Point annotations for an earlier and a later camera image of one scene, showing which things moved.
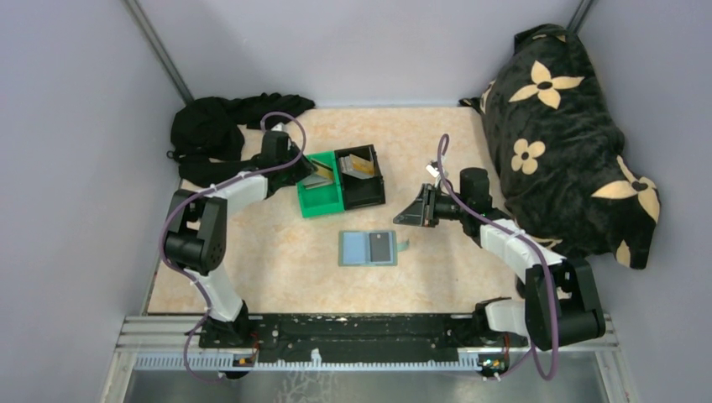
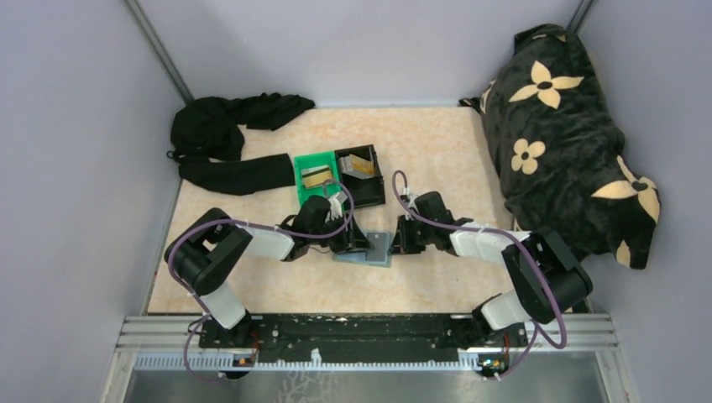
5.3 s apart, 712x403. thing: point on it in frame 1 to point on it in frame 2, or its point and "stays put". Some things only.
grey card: [379, 247] stays put
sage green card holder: [354, 248] stays put
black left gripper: [306, 169] to [352, 241]
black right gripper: [422, 211] to [401, 244]
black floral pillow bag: [560, 154] stays put
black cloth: [207, 133] stays put
